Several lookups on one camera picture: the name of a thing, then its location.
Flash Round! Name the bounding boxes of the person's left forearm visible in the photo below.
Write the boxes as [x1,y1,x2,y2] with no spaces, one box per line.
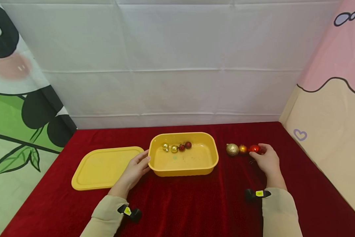
[80,194,129,237]

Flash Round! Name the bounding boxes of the yellow plastic container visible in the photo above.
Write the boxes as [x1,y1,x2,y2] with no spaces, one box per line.
[148,132,219,177]

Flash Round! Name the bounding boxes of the person's right hand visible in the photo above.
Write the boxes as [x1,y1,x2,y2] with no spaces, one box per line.
[249,143,288,190]

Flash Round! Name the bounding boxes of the person's left hand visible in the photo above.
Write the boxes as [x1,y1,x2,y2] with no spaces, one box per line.
[109,150,151,199]

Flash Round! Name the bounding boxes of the black wrist band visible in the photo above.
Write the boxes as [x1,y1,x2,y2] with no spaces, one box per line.
[117,204,142,223]
[245,188,272,202]

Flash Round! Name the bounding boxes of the gold glitter bauble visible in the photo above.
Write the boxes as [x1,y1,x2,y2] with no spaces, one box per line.
[226,143,240,157]

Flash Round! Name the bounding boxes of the yellow plastic lid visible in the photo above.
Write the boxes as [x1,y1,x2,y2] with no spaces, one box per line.
[71,146,145,191]

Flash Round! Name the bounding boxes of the person's right forearm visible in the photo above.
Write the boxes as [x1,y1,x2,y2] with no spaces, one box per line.
[261,187,303,237]

